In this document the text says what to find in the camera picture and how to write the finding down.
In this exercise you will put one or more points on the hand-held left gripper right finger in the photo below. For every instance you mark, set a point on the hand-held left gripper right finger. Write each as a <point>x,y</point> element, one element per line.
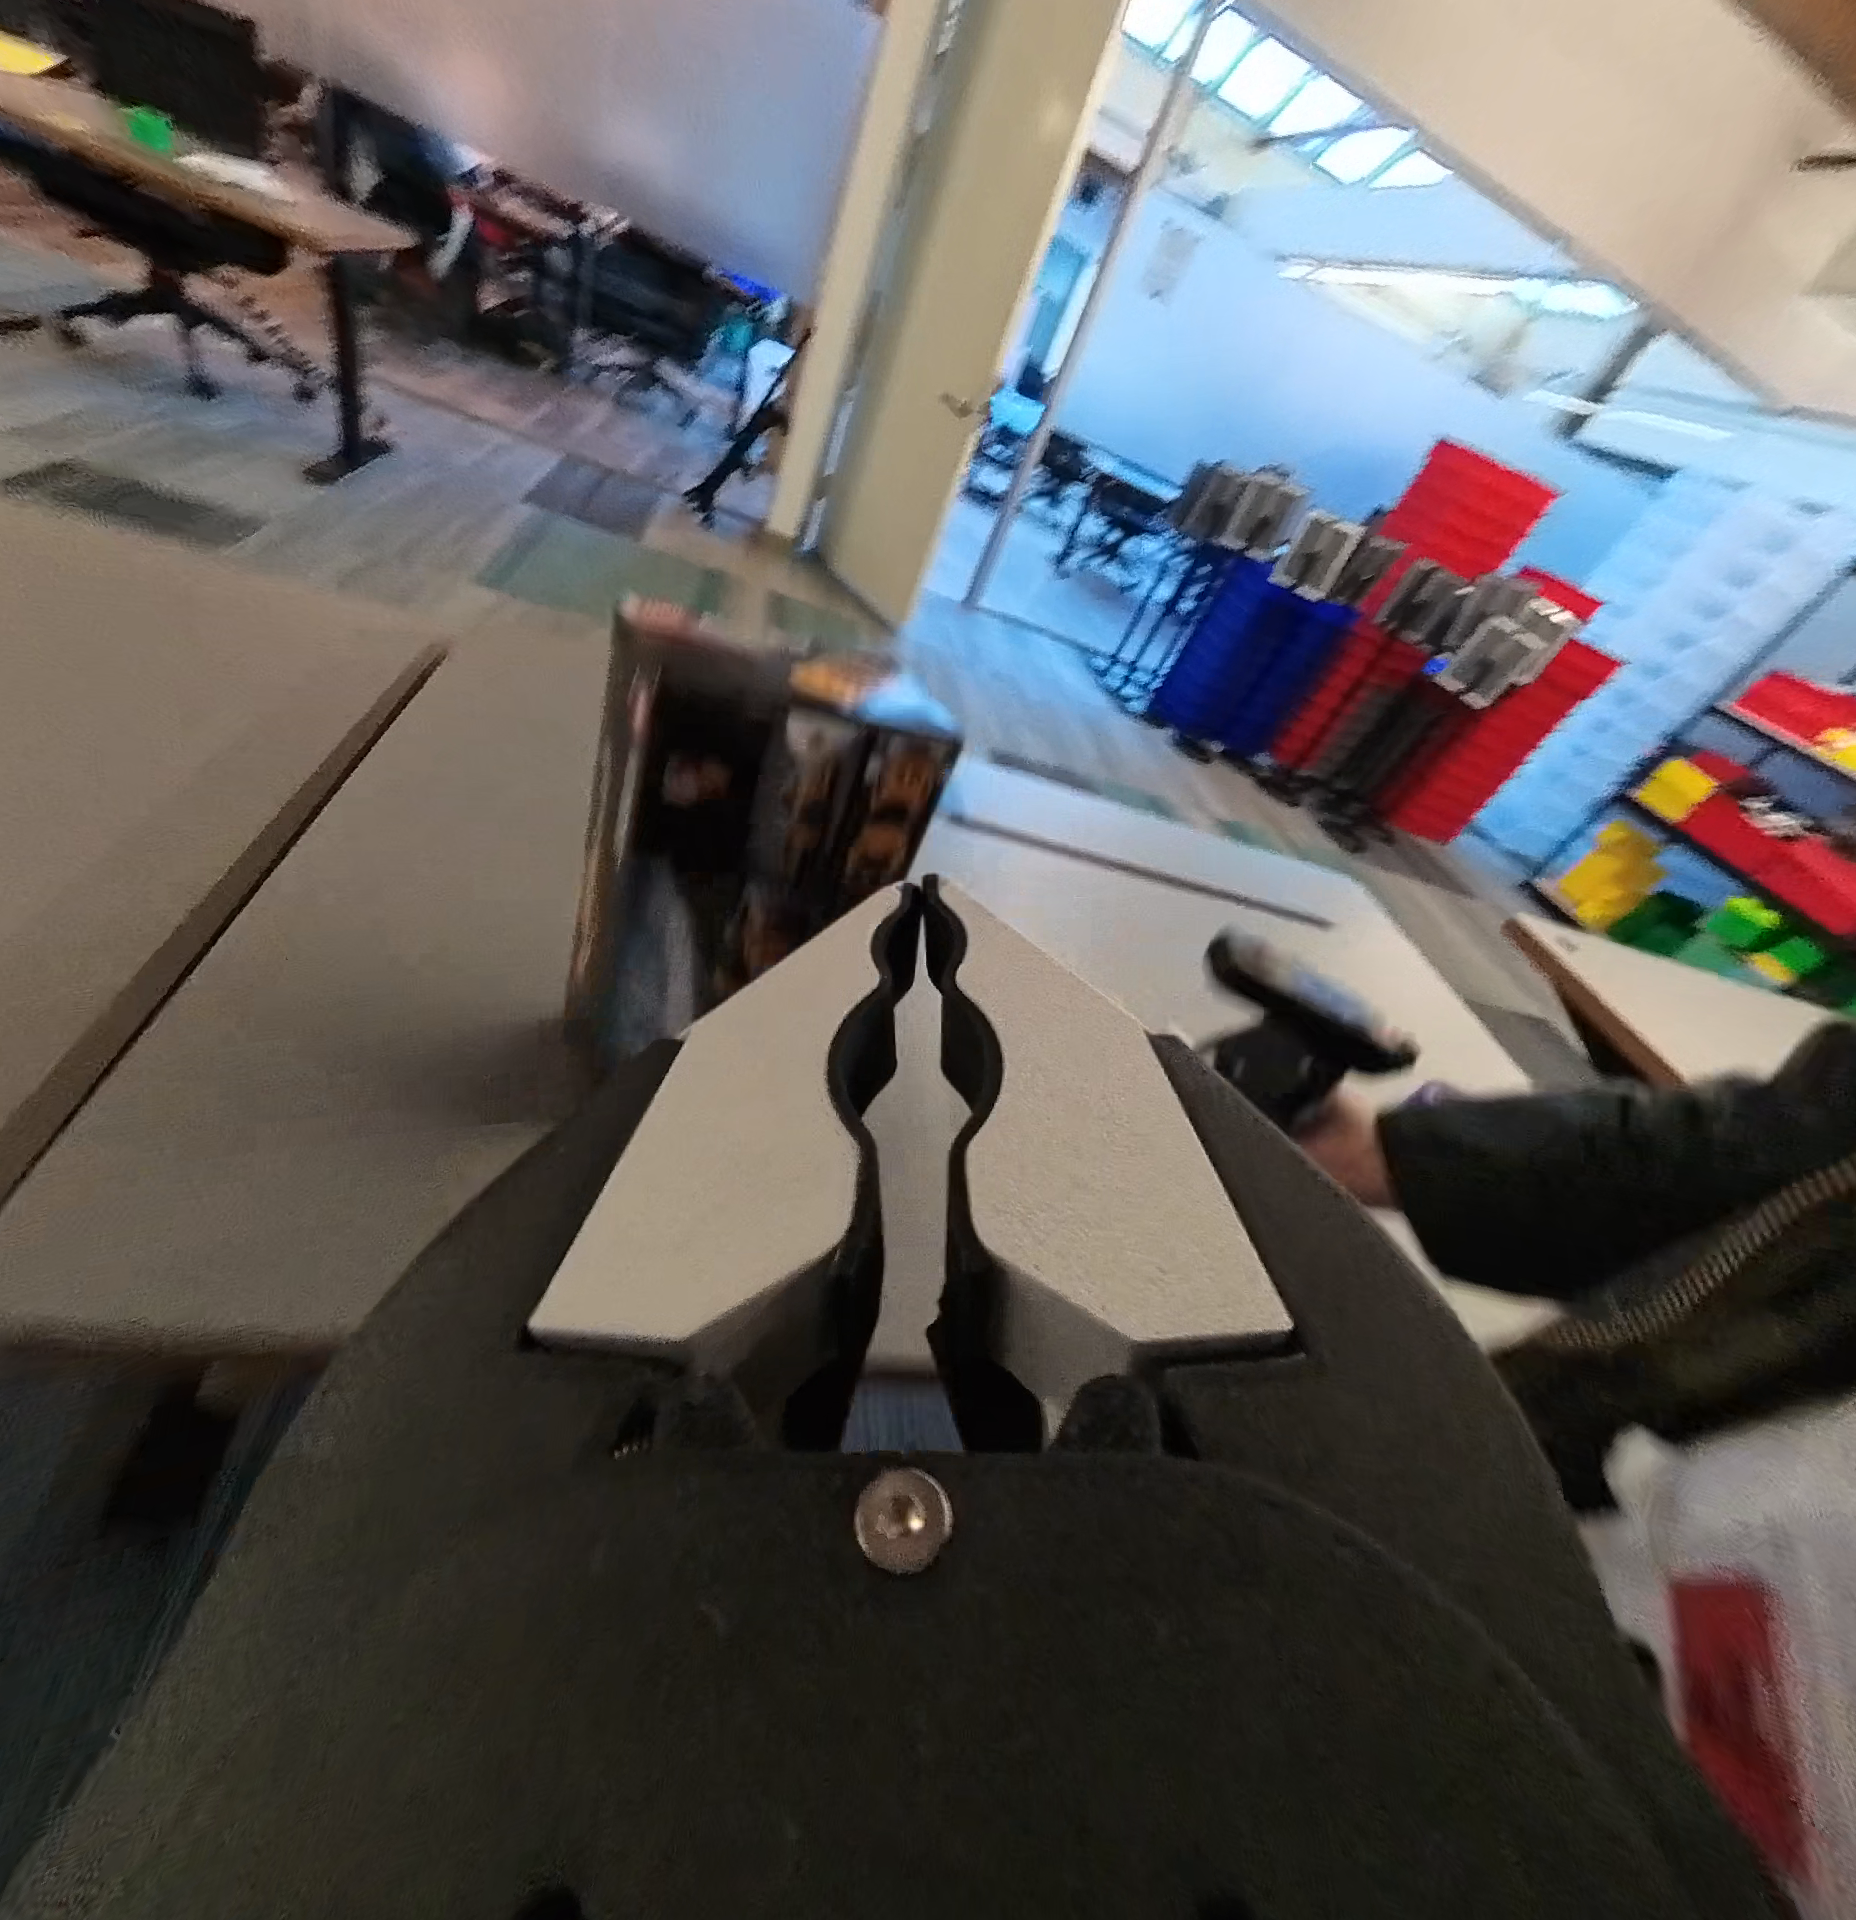
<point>1121,1202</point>

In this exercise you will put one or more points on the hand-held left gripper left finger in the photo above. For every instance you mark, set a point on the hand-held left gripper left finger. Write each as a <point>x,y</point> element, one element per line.
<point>718,1202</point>

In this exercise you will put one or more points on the orange sports car lego box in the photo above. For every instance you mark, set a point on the orange sports car lego box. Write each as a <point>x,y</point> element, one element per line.
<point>718,782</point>

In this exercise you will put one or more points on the person's right forearm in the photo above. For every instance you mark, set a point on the person's right forearm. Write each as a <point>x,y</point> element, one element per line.
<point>1590,1171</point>

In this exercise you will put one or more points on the person's right hand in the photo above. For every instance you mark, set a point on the person's right hand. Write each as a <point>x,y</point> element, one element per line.
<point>1351,1155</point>

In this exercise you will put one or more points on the grey table brown edge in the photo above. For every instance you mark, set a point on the grey table brown edge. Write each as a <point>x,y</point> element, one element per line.
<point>1660,998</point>

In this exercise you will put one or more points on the stack of red bins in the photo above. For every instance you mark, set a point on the stack of red bins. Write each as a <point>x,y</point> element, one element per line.
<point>1483,716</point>

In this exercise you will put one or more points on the stack of blue bins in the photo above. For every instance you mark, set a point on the stack of blue bins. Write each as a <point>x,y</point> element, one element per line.
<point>1261,662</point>

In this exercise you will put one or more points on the row of black sign stands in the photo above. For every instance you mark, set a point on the row of black sign stands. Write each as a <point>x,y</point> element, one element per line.
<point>1468,618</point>

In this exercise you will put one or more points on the green and yellow bins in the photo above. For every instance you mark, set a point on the green and yellow bins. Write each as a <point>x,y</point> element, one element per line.
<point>1737,858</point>

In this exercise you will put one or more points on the person's black jacket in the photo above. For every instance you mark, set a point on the person's black jacket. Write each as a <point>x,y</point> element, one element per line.
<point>1692,1348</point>

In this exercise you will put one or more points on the red badge card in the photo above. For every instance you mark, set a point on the red badge card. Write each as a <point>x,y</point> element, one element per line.
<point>1737,1710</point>

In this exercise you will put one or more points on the black office chair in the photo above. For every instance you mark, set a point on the black office chair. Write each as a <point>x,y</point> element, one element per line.
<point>159,270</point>

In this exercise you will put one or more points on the wooden desk black legs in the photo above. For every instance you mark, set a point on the wooden desk black legs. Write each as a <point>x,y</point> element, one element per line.
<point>224,193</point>

